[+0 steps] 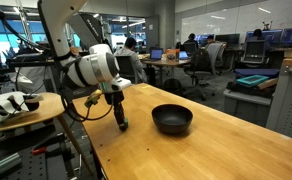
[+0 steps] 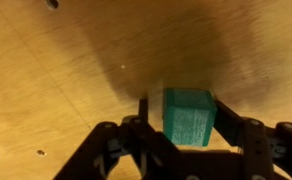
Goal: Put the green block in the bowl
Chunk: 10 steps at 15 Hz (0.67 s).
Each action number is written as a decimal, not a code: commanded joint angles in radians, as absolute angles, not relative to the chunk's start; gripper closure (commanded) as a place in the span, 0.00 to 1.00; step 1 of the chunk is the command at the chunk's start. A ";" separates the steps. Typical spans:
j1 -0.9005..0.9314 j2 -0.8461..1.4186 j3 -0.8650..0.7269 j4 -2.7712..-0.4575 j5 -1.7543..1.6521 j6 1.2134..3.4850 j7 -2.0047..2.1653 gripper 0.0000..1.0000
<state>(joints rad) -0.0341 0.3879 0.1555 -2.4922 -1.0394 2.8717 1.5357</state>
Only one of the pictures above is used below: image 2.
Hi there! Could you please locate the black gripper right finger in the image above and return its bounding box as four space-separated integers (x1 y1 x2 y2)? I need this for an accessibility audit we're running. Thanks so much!
214 100 243 146

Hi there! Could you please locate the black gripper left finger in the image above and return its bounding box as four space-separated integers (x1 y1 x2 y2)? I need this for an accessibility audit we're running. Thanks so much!
138 99 148 122

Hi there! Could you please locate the green block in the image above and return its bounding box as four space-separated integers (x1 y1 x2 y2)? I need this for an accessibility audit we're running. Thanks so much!
163 88 217 147

